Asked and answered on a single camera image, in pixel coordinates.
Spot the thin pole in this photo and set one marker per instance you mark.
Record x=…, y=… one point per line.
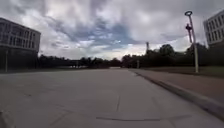
x=6, y=61

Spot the short post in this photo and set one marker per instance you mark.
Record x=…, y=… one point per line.
x=137, y=64

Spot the tall mast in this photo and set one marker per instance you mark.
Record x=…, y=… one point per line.
x=147, y=46

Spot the row of trees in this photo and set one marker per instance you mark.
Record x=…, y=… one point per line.
x=83, y=62
x=166, y=55

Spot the large white building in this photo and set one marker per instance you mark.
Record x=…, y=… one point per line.
x=215, y=30

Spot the reddish brown path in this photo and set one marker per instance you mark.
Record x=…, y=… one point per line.
x=200, y=84

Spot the grey concrete slab plaza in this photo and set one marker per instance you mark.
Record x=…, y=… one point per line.
x=83, y=93

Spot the tall lamp post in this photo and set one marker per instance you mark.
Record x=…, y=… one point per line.
x=195, y=53

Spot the grey stone kerb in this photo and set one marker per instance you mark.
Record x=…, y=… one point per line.
x=190, y=95

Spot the grass area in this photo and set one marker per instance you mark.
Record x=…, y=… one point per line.
x=210, y=70

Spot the large curved building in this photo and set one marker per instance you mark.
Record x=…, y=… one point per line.
x=20, y=36

